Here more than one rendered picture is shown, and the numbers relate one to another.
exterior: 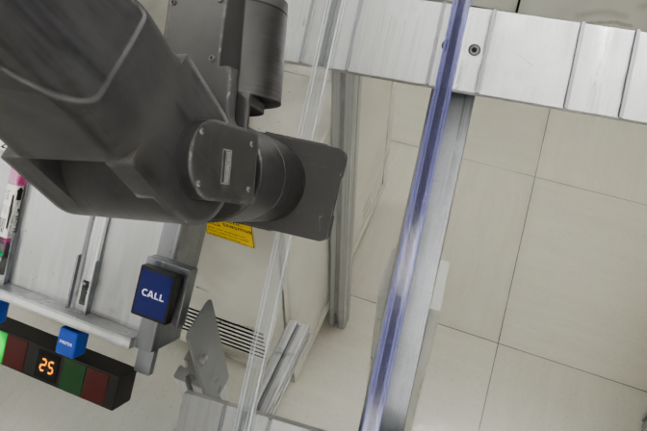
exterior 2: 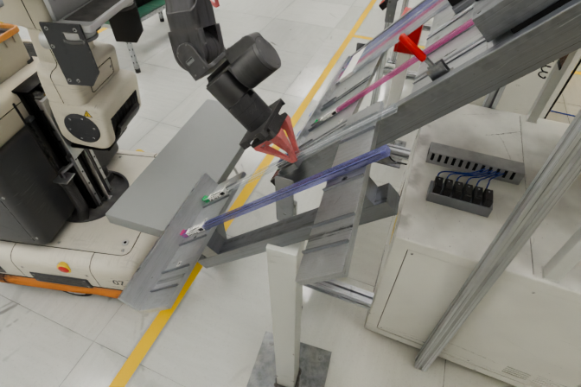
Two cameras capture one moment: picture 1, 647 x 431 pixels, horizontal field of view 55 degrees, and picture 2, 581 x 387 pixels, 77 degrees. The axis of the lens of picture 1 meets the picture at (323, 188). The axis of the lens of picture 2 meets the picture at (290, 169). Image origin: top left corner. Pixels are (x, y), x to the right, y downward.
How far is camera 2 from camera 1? 0.61 m
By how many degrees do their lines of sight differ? 60
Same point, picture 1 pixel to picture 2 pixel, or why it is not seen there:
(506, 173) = not seen: outside the picture
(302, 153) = (264, 122)
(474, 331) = not seen: outside the picture
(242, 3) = (249, 45)
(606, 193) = not seen: outside the picture
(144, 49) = (184, 15)
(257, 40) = (243, 57)
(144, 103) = (177, 25)
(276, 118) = (473, 230)
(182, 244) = (310, 161)
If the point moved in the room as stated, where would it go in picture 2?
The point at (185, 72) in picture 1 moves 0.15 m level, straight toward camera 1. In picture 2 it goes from (194, 31) to (89, 42)
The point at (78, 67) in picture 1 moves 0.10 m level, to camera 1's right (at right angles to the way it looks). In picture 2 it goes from (169, 5) to (150, 34)
